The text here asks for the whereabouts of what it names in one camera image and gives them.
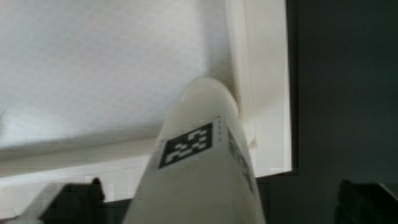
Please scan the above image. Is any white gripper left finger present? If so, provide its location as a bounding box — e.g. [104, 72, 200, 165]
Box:
[5, 177, 109, 224]

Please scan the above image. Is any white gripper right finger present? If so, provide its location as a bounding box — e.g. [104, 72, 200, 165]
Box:
[333, 180, 398, 224]

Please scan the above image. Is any white desk leg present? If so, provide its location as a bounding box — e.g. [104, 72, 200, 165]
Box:
[122, 78, 266, 224]

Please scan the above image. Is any white desk top tray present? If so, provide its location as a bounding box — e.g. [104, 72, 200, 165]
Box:
[0, 0, 292, 188]

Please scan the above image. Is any white front obstacle bar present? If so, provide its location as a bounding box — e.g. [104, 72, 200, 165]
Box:
[0, 167, 143, 219]

